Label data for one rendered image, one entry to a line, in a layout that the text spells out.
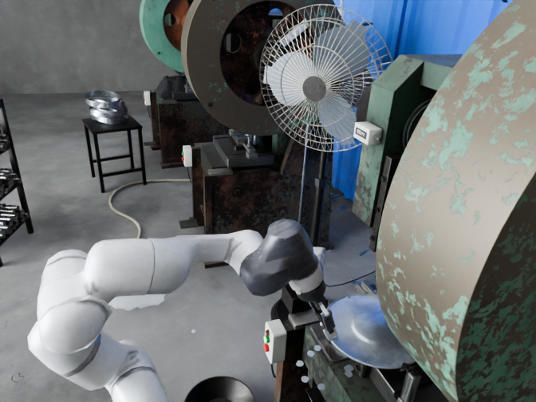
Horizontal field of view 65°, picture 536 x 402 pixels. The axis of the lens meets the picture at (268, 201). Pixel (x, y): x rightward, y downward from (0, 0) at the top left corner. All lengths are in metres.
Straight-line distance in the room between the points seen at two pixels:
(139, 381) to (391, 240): 0.67
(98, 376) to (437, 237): 0.72
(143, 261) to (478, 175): 0.57
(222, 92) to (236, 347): 1.28
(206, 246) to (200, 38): 1.33
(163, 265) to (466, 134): 0.56
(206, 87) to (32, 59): 5.51
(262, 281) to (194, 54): 1.42
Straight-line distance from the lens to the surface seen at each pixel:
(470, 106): 0.57
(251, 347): 2.27
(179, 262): 0.84
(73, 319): 0.80
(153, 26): 3.81
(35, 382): 2.32
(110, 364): 1.00
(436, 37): 2.88
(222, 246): 0.99
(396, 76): 1.11
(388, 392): 1.28
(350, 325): 1.29
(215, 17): 2.12
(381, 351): 1.24
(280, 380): 1.65
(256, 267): 0.92
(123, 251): 0.82
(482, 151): 0.53
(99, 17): 7.36
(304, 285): 1.00
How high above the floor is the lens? 1.64
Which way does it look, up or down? 27 degrees down
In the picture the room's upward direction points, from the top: 3 degrees clockwise
